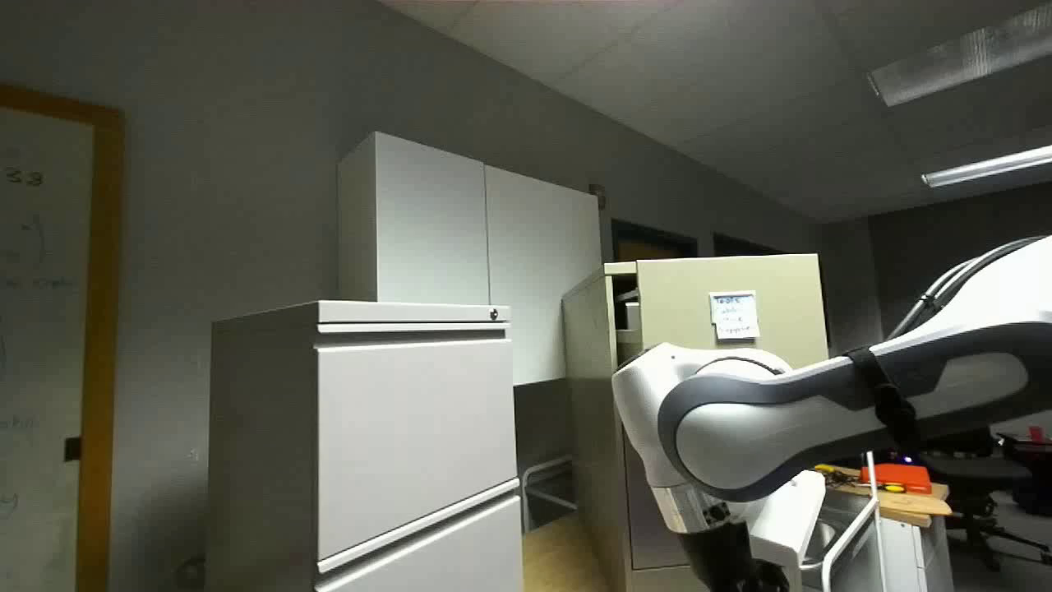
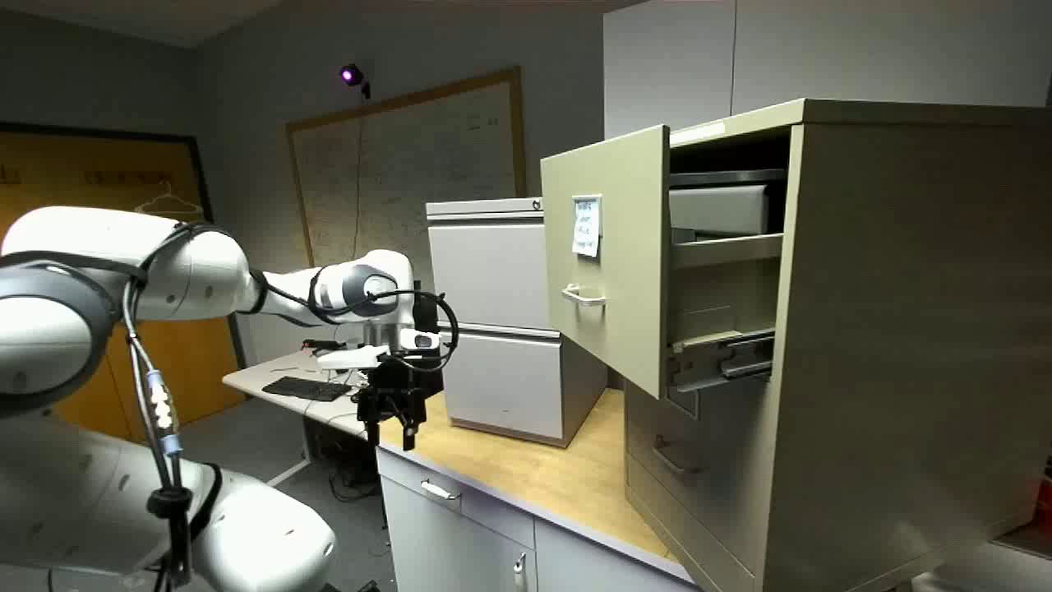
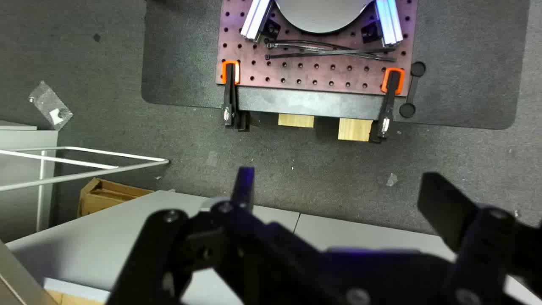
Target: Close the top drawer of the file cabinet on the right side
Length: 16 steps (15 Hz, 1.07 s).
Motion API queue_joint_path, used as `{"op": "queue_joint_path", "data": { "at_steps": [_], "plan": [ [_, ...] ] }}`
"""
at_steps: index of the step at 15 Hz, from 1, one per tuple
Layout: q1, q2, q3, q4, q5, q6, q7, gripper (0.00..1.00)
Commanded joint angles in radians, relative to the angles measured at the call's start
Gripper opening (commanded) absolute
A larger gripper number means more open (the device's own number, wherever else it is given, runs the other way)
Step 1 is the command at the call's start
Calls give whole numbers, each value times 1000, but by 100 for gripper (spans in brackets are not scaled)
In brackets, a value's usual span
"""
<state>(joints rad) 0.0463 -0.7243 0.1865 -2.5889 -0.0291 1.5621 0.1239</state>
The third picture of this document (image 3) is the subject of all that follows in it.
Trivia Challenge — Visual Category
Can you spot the orange black clamp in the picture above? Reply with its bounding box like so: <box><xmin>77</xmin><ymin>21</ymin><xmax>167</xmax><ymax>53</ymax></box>
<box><xmin>221</xmin><ymin>61</ymin><xmax>248</xmax><ymax>132</ymax></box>
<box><xmin>370</xmin><ymin>68</ymin><xmax>404</xmax><ymax>143</ymax></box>

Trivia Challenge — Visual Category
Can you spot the left orange black clamp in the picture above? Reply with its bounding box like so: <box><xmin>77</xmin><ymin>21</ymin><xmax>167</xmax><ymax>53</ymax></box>
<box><xmin>221</xmin><ymin>61</ymin><xmax>248</xmax><ymax>132</ymax></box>

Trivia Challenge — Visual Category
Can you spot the brown cardboard box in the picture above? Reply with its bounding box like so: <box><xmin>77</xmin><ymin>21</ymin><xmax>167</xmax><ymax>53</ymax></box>
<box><xmin>79</xmin><ymin>178</ymin><xmax>149</xmax><ymax>216</ymax></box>

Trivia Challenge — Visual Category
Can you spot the right orange black clamp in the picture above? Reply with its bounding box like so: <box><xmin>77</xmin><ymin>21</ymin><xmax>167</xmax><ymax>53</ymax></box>
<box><xmin>370</xmin><ymin>68</ymin><xmax>404</xmax><ymax>143</ymax></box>

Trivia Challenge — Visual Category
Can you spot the dark grey floor mat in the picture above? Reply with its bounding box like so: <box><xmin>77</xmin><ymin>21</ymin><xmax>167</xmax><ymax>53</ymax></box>
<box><xmin>140</xmin><ymin>0</ymin><xmax>530</xmax><ymax>129</ymax></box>

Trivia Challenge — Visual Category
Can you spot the right wooden block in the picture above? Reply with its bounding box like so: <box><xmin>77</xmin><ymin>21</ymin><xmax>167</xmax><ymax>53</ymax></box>
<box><xmin>337</xmin><ymin>119</ymin><xmax>372</xmax><ymax>143</ymax></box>

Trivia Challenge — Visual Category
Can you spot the grey lateral file cabinet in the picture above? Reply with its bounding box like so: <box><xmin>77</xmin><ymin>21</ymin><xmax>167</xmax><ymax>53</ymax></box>
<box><xmin>3</xmin><ymin>188</ymin><xmax>542</xmax><ymax>305</ymax></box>

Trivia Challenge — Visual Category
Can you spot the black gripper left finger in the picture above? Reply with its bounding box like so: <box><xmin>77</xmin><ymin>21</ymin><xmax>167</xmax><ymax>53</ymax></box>
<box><xmin>106</xmin><ymin>166</ymin><xmax>255</xmax><ymax>305</ymax></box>

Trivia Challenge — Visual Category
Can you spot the clear plastic bag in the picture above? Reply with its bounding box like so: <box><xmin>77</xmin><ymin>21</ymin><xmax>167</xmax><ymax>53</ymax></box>
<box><xmin>28</xmin><ymin>82</ymin><xmax>72</xmax><ymax>131</ymax></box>

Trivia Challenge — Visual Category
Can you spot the left wooden block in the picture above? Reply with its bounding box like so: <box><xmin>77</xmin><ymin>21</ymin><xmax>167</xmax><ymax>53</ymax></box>
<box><xmin>277</xmin><ymin>114</ymin><xmax>315</xmax><ymax>129</ymax></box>

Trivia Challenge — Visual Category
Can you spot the wooden block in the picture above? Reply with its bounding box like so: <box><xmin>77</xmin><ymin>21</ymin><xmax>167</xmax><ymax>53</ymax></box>
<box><xmin>337</xmin><ymin>119</ymin><xmax>372</xmax><ymax>143</ymax></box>
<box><xmin>277</xmin><ymin>114</ymin><xmax>315</xmax><ymax>129</ymax></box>

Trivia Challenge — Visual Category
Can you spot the round grey robot base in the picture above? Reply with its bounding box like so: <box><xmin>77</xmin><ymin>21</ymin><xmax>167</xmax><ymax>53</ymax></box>
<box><xmin>274</xmin><ymin>0</ymin><xmax>372</xmax><ymax>34</ymax></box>

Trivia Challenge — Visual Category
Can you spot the purple perforated base plate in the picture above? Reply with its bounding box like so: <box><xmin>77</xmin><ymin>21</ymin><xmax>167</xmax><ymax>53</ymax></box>
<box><xmin>216</xmin><ymin>0</ymin><xmax>416</xmax><ymax>97</ymax></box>

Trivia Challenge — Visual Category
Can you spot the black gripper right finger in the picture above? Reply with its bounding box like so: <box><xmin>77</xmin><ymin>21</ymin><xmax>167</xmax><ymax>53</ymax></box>
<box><xmin>416</xmin><ymin>173</ymin><xmax>542</xmax><ymax>305</ymax></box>

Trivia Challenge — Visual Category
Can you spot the white wire rack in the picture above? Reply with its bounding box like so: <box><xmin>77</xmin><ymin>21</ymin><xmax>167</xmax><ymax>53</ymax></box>
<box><xmin>0</xmin><ymin>146</ymin><xmax>167</xmax><ymax>231</ymax></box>

